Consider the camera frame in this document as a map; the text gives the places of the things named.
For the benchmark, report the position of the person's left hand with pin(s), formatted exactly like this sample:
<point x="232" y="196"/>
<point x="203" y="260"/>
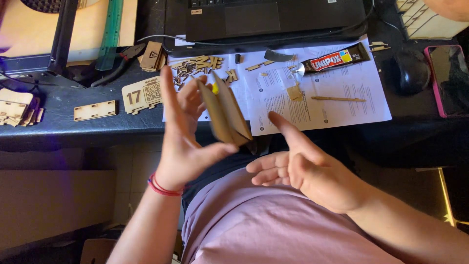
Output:
<point x="179" y="157"/>

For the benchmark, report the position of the person's right hand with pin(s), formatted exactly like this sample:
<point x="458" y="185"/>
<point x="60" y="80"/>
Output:
<point x="322" y="176"/>

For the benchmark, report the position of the brown wooden panel piece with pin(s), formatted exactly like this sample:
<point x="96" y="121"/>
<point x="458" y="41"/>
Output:
<point x="227" y="113"/>

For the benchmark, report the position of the white printed paper sheet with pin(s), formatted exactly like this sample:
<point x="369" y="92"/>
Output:
<point x="337" y="110"/>
<point x="190" y="110"/>

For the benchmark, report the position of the wooden numbered table sign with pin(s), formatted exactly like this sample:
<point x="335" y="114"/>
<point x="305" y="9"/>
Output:
<point x="141" y="94"/>

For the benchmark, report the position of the small yellow object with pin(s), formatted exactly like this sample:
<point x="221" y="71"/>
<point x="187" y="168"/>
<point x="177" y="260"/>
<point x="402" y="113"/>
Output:
<point x="215" y="88"/>

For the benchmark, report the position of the pink shirt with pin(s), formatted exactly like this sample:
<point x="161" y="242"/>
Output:
<point x="263" y="227"/>

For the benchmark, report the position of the thin wooden stick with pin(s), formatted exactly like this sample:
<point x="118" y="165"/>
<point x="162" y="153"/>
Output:
<point x="339" y="98"/>

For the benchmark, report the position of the small brown cardboard scrap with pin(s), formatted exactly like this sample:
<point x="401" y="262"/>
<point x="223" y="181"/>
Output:
<point x="295" y="93"/>

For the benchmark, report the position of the pile of small wooden bits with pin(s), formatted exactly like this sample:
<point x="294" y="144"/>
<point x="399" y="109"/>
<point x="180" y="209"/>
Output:
<point x="196" y="65"/>

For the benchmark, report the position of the rectangular slotted wooden plate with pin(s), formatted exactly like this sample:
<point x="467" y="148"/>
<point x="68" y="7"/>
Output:
<point x="95" y="110"/>

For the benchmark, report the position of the small wooden box triangle mark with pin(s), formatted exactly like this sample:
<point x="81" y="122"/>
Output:
<point x="152" y="57"/>

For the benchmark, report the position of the small black cap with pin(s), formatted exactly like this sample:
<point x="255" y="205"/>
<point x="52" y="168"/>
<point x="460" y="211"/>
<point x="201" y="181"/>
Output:
<point x="237" y="58"/>

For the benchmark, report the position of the black glue tube red label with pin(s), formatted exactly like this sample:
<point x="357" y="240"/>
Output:
<point x="335" y="58"/>

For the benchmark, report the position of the notched wooden strip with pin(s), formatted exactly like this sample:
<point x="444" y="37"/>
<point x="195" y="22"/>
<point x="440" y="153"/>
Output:
<point x="258" y="66"/>

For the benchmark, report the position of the brown cardboard box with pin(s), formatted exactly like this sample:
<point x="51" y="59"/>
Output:
<point x="97" y="252"/>

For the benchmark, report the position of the yellow metal strip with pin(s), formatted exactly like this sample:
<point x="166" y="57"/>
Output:
<point x="447" y="198"/>

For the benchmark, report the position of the grey curved blade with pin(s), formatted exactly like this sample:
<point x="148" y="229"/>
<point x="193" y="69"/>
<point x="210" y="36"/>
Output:
<point x="276" y="55"/>

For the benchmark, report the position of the black computer mouse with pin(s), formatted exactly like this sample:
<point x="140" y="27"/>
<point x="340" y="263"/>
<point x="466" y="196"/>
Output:
<point x="410" y="71"/>

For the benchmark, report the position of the small wooden slats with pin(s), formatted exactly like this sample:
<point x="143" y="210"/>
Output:
<point x="378" y="46"/>

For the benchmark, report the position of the green ruler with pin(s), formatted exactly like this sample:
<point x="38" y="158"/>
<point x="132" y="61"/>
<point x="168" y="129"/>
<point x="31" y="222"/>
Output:
<point x="111" y="33"/>

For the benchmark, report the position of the phone in pink case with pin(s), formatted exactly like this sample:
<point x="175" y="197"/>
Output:
<point x="449" y="79"/>

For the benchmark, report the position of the black laptop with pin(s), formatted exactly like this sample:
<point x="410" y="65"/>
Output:
<point x="274" y="18"/>

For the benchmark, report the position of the stack of wooden cut pieces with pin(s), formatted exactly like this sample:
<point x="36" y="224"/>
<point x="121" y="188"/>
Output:
<point x="16" y="108"/>

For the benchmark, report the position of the light wooden slotted organizer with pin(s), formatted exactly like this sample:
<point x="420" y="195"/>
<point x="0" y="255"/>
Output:
<point x="428" y="24"/>

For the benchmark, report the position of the light plywood board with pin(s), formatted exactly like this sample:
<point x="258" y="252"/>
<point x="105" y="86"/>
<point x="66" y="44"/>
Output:
<point x="33" y="29"/>

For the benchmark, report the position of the black laser engraver frame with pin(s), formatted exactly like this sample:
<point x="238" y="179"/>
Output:
<point x="58" y="40"/>

